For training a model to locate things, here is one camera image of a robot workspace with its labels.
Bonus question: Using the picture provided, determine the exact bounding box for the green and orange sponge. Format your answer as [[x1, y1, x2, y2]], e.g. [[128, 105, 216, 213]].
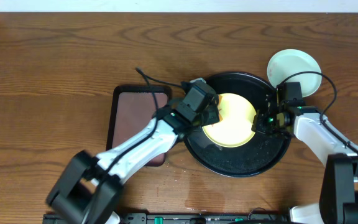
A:
[[214, 95, 223, 116]]

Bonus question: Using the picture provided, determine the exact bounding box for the yellow plate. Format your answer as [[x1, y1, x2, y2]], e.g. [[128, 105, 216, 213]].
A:
[[203, 93, 256, 148]]

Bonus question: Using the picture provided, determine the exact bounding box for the light blue plate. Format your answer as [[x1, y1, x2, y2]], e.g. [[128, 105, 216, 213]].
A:
[[267, 49, 322, 97]]

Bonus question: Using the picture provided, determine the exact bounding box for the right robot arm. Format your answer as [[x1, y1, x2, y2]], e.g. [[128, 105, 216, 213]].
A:
[[252, 106, 358, 223]]

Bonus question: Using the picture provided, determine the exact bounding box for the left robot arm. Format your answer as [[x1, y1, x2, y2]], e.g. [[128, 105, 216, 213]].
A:
[[46, 95, 219, 223]]

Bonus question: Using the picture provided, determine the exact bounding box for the black round serving tray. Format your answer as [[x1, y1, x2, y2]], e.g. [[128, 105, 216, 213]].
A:
[[185, 72, 290, 177]]

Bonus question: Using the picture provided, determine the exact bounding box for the black rectangular water tray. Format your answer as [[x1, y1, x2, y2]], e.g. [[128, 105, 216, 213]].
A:
[[106, 85, 172, 151]]

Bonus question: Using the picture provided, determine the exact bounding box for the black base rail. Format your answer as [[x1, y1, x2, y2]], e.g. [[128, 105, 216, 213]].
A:
[[42, 212, 291, 224]]

